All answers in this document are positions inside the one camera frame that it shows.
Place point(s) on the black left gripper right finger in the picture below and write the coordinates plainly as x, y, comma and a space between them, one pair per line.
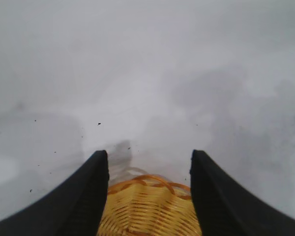
226, 209

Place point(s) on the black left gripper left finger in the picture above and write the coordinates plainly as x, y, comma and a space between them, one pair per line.
64, 209

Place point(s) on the yellow woven wicker basket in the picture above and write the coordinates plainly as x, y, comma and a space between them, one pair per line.
150, 211

